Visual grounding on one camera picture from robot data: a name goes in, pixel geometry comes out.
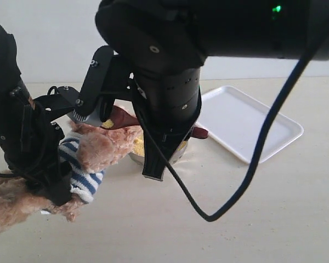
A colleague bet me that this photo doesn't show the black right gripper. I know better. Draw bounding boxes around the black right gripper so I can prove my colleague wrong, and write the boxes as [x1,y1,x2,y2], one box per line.
[73,45,201,181]

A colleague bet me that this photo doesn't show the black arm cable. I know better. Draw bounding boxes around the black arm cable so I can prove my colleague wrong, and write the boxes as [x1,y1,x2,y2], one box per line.
[0,86,61,181]
[127,24,329,222]

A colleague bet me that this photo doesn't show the dark red wooden spoon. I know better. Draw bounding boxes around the dark red wooden spoon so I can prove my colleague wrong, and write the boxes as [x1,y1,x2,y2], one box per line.
[100,106,208,139]

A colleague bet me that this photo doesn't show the brown teddy bear striped shirt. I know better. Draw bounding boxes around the brown teddy bear striped shirt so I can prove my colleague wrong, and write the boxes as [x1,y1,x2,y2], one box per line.
[0,104,145,242]

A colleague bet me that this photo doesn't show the yellow millet grains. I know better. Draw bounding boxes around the yellow millet grains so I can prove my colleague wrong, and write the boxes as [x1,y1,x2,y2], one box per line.
[132,137,187,157]

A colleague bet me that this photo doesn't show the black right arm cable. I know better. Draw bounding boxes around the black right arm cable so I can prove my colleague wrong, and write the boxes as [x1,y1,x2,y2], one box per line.
[127,24,329,222]

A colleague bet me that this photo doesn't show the steel bowl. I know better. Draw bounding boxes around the steel bowl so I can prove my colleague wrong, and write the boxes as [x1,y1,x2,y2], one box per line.
[128,141,188,165]

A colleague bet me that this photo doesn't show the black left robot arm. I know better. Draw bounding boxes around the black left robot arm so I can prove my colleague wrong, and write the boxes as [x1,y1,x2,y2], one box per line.
[0,25,73,206]

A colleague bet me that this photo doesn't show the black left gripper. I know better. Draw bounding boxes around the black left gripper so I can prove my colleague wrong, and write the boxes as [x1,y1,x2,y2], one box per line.
[2,86,79,207]

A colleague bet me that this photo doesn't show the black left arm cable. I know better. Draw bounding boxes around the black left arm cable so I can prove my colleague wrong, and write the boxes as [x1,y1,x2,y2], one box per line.
[0,86,61,181]

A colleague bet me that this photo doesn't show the white plastic tray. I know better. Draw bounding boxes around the white plastic tray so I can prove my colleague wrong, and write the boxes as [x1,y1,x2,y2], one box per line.
[197,85,304,164]

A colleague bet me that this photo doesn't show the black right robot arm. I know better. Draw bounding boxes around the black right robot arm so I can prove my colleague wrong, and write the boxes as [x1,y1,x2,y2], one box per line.
[72,1,329,180]

